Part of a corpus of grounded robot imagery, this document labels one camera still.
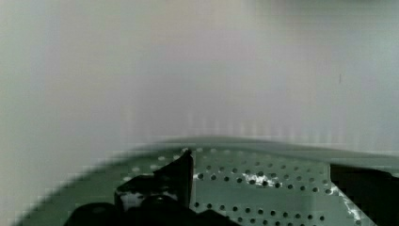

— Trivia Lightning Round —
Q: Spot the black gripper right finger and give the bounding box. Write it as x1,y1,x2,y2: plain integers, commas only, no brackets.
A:
330,165,399,226

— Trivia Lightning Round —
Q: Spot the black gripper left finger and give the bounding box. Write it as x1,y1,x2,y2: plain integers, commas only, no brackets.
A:
114,149,194,213

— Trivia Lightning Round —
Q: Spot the green plastic strainer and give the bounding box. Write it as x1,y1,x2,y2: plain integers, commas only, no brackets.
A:
13,137,398,226

